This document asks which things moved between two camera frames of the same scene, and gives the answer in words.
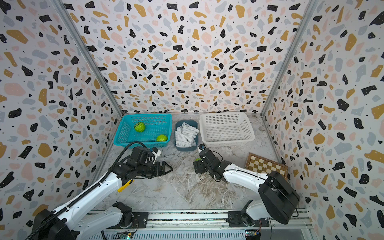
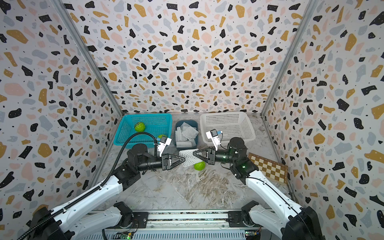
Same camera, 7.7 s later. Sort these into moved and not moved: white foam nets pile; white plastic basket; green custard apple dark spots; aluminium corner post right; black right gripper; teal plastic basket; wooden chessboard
Moved: black right gripper
Not moved: wooden chessboard; white foam nets pile; aluminium corner post right; white plastic basket; green custard apple dark spots; teal plastic basket
